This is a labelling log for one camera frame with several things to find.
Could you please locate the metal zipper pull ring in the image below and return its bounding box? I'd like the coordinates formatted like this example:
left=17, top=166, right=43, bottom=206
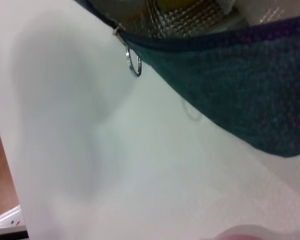
left=112, top=24, right=144, bottom=78

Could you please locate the dark teal insulated lunch bag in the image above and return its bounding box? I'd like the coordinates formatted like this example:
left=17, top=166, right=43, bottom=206
left=74, top=0, right=300, bottom=159

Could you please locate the pink toy peach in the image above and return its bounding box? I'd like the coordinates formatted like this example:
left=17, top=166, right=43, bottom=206
left=212, top=223, right=278, bottom=240

